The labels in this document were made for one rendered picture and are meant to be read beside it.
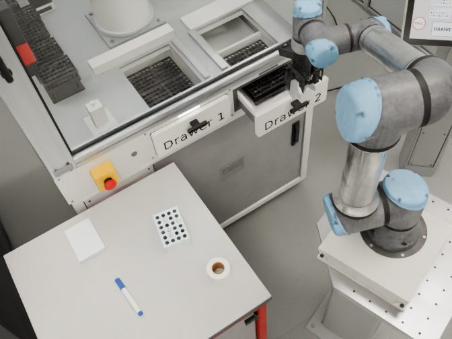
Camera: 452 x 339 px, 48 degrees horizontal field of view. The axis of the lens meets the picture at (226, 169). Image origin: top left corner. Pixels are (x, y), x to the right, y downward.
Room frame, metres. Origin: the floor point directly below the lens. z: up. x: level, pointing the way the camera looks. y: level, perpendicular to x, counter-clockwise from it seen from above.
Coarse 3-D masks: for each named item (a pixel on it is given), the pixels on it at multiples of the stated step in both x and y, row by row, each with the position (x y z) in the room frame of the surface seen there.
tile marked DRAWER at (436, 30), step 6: (432, 24) 1.28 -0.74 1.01; (438, 24) 1.28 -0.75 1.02; (444, 24) 1.27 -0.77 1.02; (450, 24) 1.27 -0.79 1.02; (432, 30) 1.27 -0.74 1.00; (438, 30) 1.26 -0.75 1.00; (444, 30) 1.26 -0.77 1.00; (450, 30) 1.26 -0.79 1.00; (438, 36) 1.25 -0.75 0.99; (444, 36) 1.25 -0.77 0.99; (450, 36) 1.24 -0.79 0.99
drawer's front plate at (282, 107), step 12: (324, 84) 1.18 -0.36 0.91; (288, 96) 1.12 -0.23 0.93; (312, 96) 1.16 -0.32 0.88; (324, 96) 1.18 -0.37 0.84; (264, 108) 1.08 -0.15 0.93; (276, 108) 1.09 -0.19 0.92; (288, 108) 1.11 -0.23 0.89; (264, 120) 1.07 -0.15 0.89; (276, 120) 1.09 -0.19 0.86; (288, 120) 1.11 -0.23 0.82; (264, 132) 1.07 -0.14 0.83
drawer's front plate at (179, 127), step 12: (204, 108) 1.12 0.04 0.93; (216, 108) 1.13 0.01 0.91; (228, 108) 1.15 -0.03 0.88; (180, 120) 1.08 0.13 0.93; (216, 120) 1.13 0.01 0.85; (156, 132) 1.04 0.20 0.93; (168, 132) 1.05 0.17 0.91; (180, 132) 1.07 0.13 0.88; (204, 132) 1.11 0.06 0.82; (156, 144) 1.03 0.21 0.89; (168, 144) 1.04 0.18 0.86; (180, 144) 1.06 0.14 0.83
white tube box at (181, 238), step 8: (176, 208) 0.83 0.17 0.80; (152, 216) 0.82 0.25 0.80; (160, 216) 0.81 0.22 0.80; (168, 216) 0.81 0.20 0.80; (176, 216) 0.81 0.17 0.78; (160, 224) 0.78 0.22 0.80; (168, 224) 0.78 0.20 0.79; (176, 224) 0.78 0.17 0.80; (184, 224) 0.77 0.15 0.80; (160, 232) 0.75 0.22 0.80; (168, 232) 0.75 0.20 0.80; (176, 232) 0.75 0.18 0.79; (184, 232) 0.74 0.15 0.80; (168, 240) 0.72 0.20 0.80; (176, 240) 0.72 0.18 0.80; (184, 240) 0.72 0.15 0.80; (168, 248) 0.70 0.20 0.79; (176, 248) 0.71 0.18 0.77
